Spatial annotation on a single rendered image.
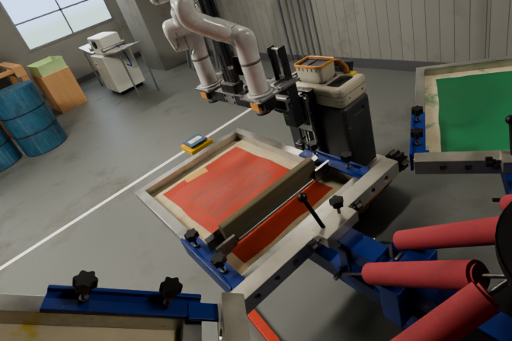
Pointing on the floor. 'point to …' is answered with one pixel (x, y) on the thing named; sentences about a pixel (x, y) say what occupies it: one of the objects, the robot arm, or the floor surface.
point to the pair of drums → (27, 124)
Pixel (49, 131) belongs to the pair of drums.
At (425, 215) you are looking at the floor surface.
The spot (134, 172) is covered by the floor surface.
